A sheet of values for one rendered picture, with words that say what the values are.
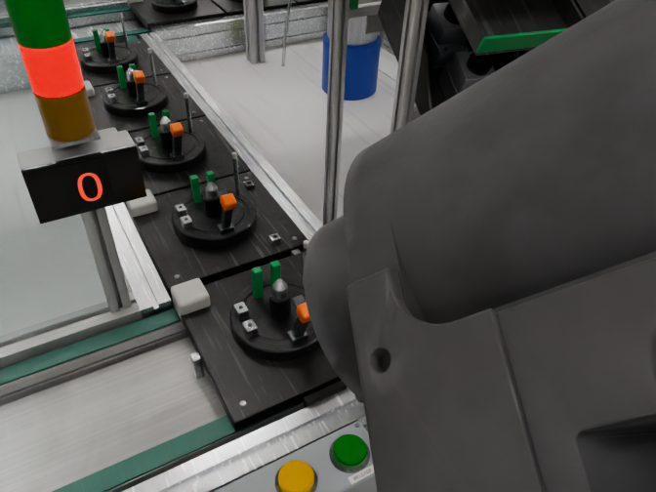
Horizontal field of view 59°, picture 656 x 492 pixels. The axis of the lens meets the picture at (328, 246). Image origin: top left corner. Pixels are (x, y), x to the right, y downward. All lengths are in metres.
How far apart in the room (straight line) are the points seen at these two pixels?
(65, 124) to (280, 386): 0.39
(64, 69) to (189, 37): 1.23
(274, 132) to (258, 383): 0.84
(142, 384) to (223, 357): 0.13
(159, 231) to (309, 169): 0.46
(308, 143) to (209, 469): 0.91
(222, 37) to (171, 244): 1.04
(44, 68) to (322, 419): 0.50
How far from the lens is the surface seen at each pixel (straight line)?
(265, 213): 1.01
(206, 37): 1.88
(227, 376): 0.77
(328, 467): 0.71
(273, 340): 0.78
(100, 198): 0.71
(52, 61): 0.64
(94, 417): 0.84
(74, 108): 0.66
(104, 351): 0.87
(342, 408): 0.76
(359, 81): 1.61
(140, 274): 0.95
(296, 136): 1.45
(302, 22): 2.00
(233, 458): 0.72
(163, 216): 1.03
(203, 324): 0.83
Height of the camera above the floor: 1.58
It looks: 40 degrees down
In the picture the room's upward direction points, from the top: 3 degrees clockwise
